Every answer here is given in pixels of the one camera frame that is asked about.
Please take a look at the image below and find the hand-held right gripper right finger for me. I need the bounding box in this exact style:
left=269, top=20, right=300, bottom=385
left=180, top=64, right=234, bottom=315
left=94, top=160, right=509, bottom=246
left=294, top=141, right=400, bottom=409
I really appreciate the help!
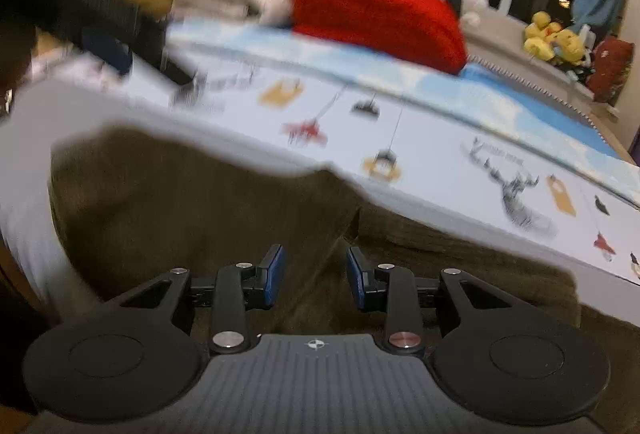
left=346, top=246, right=516, bottom=355

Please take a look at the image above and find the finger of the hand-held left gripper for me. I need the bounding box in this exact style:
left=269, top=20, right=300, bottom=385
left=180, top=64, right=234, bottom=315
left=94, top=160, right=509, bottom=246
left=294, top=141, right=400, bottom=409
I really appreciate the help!
left=135, top=31, right=207, bottom=107
left=82, top=31, right=135, bottom=77

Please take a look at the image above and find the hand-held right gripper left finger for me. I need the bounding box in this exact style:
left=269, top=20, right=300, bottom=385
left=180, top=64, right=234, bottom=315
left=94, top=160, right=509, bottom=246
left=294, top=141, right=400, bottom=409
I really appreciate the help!
left=120, top=244, right=287, bottom=356

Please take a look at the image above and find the white deer printed bed sheet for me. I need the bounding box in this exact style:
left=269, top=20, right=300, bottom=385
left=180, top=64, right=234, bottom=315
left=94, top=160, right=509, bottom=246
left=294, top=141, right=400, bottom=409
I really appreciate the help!
left=0, top=29, right=640, bottom=330

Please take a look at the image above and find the red knitted garment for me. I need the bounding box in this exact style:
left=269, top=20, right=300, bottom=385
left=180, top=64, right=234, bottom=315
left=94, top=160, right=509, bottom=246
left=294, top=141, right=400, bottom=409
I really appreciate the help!
left=292, top=0, right=469, bottom=76

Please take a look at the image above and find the light blue cloud printed sheet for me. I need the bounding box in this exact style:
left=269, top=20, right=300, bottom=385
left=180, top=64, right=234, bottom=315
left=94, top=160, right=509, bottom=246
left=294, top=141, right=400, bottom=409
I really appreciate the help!
left=165, top=21, right=640, bottom=210

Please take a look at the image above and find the grey stitched bed mat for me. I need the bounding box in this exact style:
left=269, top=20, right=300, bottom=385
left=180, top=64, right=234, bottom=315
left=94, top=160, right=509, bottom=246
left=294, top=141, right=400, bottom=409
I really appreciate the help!
left=465, top=9, right=636, bottom=165

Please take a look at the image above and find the yellow plush toy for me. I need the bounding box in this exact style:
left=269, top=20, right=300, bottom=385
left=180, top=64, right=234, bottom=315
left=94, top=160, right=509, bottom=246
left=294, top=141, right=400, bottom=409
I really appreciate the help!
left=522, top=11, right=557, bottom=61
left=550, top=26, right=589, bottom=66

